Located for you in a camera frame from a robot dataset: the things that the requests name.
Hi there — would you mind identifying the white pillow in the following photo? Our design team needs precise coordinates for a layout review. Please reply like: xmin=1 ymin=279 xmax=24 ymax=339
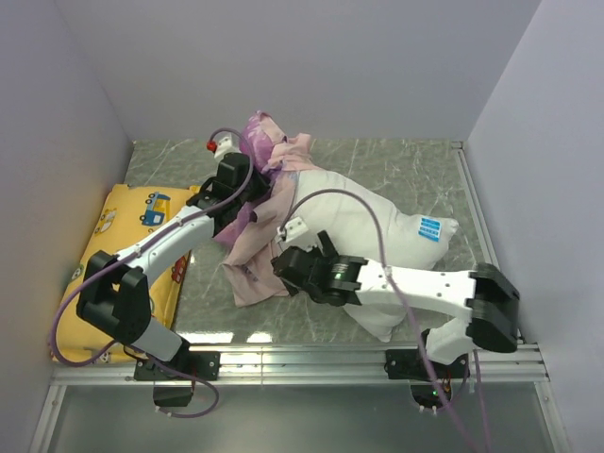
xmin=294 ymin=170 xmax=459 ymax=343

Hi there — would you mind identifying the purple princess print pillowcase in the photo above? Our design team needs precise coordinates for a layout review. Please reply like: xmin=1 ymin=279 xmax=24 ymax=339
xmin=215 ymin=111 xmax=288 ymax=249

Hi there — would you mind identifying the pink pillowcase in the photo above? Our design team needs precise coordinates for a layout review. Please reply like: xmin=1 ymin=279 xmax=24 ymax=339
xmin=222 ymin=133 xmax=317 ymax=307

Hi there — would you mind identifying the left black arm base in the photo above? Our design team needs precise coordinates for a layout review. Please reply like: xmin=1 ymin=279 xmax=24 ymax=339
xmin=133 ymin=351 xmax=221 ymax=419

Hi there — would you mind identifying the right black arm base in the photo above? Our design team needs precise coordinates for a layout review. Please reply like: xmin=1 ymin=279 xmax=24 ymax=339
xmin=384 ymin=349 xmax=470 ymax=413

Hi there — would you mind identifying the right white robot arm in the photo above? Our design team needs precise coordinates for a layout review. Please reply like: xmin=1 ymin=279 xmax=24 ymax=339
xmin=272 ymin=232 xmax=520 ymax=378

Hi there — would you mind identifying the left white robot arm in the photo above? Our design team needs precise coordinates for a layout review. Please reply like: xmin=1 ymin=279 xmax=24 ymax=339
xmin=76 ymin=152 xmax=270 ymax=379

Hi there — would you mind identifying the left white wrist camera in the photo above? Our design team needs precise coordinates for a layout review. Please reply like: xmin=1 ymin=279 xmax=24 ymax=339
xmin=207 ymin=133 xmax=240 ymax=161

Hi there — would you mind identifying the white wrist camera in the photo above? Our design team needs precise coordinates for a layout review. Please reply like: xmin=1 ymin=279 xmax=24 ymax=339
xmin=207 ymin=133 xmax=240 ymax=161
xmin=276 ymin=217 xmax=316 ymax=252

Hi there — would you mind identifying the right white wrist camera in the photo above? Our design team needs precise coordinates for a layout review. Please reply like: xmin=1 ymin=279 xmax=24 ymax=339
xmin=276 ymin=217 xmax=316 ymax=252

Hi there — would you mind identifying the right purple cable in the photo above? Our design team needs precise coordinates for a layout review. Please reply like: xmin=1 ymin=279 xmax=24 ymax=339
xmin=277 ymin=188 xmax=495 ymax=453

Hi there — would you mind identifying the aluminium rail frame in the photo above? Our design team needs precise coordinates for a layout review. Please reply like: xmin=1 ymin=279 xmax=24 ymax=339
xmin=27 ymin=140 xmax=572 ymax=453

